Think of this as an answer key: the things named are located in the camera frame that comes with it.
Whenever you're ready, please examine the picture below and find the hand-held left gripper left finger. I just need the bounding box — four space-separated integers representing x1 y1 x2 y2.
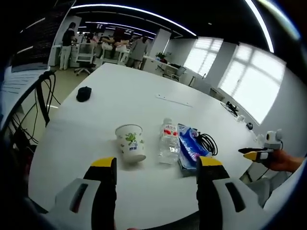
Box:
47 157 118 230

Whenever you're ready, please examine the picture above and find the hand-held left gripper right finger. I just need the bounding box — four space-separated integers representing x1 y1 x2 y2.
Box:
196 156 266 230

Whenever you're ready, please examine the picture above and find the black cable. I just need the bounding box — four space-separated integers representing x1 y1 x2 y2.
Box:
196 131 219 157

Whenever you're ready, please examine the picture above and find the blue tissue packet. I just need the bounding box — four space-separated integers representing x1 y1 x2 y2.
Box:
177 123 213 178

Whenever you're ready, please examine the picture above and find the clear plastic water bottle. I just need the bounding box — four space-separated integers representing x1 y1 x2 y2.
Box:
157 117 181 165

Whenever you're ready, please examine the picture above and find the white paper cup green print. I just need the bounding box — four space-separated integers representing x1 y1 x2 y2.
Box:
115 124 147 164

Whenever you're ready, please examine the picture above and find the black computer mouse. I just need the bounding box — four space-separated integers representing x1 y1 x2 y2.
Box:
76 86 92 103

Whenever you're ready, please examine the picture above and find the person's right hand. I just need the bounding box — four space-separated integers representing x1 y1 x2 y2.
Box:
268 149 305 172

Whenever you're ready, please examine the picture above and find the black device on side desk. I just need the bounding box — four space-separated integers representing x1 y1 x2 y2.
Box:
225 101 240 117

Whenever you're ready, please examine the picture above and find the large bright window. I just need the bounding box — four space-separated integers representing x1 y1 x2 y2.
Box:
217 44 286 126

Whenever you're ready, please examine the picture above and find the narrow bright window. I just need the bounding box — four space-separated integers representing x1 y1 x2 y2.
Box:
183 38 224 78

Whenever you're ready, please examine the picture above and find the white table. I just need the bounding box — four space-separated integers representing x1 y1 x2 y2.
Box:
27 62 263 230

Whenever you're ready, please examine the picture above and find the potted green plant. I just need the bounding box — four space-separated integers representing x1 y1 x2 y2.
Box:
155 51 168 64

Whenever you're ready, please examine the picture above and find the white office chair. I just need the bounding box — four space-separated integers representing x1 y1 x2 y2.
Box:
73 42 97 76

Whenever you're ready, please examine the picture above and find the long ceiling light strip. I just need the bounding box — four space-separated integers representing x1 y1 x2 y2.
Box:
70 3 198 37

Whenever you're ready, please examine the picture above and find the white cable slot cover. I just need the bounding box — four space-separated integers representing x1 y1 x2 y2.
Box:
155 93 194 108

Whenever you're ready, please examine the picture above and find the black stand with cables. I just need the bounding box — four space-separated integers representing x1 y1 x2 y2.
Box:
9 70 62 147

